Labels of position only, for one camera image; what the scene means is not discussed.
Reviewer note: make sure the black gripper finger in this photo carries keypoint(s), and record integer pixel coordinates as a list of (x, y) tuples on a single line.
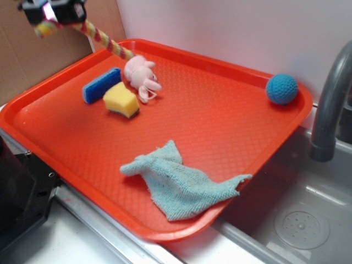
[(69, 11), (33, 10)]

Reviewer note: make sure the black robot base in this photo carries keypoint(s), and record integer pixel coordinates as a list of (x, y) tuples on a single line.
[(27, 189)]

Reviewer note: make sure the grey plastic sink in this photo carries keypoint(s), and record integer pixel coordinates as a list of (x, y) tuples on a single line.
[(295, 210)]

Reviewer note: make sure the pink plush mouse toy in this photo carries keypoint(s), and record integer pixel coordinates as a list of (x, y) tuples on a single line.
[(139, 73)]

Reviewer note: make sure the light blue cloth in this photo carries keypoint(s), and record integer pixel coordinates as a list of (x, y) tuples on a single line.
[(180, 192)]

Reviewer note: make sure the orange plastic tray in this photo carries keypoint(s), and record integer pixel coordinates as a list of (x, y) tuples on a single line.
[(217, 114)]

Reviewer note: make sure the brown cardboard panel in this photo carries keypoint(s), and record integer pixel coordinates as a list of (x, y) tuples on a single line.
[(27, 59)]

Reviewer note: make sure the grey faucet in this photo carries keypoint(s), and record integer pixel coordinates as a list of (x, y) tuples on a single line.
[(333, 116)]

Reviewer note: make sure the blue dimpled ball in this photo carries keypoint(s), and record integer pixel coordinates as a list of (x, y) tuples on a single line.
[(281, 89)]

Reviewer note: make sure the yellow sponge with dark pad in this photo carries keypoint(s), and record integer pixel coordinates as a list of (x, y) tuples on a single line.
[(119, 99)]

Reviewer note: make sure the blue sponge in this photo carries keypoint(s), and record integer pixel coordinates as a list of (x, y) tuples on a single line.
[(97, 88)]

